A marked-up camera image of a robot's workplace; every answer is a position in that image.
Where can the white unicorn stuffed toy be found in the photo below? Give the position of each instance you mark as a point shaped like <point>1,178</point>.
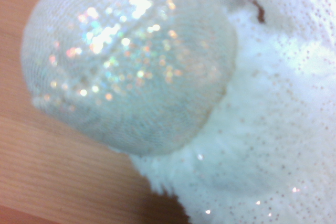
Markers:
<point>131,77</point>

